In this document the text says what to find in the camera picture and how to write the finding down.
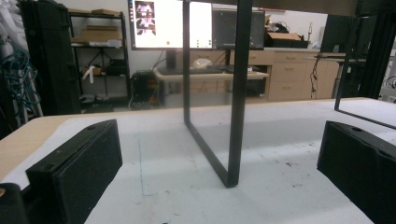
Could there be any lit computer monitor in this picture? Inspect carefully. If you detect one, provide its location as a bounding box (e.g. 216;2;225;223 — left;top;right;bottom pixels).
127;0;214;51

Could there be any beige office desk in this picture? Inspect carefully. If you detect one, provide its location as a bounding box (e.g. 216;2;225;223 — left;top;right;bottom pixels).
153;66;269;105

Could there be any open cardboard box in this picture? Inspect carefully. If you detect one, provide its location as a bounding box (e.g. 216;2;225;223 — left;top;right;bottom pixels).
264;31;302;49

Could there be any black monitor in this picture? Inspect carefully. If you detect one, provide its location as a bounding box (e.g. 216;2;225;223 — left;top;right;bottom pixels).
320;13;377;57

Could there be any black computer tower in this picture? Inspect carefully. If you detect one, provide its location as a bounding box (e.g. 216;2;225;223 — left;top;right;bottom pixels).
130;70;159;104

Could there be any wooden drawer cabinet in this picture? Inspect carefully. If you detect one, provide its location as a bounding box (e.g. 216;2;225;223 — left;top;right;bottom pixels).
190;49;340;102

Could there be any white table cover sheet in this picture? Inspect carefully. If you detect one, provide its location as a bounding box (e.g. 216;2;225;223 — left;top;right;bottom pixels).
0;97;396;224

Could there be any dark computer monitor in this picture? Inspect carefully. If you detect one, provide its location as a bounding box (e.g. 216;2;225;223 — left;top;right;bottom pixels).
212;8;266;50

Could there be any black metal frame leg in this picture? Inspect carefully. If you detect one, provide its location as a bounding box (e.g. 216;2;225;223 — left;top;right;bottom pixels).
182;0;254;189

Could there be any black metal shelf rack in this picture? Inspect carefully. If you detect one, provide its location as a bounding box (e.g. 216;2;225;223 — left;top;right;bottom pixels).
67;10;132;106

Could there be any black aluminium post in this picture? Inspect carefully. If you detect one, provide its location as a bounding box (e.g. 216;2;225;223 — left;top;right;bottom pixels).
361;0;396;100

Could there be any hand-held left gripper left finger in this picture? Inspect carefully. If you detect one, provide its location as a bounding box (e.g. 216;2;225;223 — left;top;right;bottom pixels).
25;119;123;224

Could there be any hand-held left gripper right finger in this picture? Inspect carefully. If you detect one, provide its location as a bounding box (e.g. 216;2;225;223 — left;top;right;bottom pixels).
317;120;396;224

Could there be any cardboard box on shelf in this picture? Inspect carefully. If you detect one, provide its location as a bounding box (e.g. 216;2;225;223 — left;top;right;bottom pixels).
70;25;123;44

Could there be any clear plastic bag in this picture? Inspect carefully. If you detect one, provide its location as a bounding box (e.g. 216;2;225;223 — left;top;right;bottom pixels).
191;58;213;69

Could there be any blue cable bundle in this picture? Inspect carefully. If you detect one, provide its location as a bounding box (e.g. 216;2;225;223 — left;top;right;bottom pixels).
0;50;41;110

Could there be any tall black case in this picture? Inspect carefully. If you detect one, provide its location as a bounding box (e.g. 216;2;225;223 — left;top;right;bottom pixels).
19;0;82;116

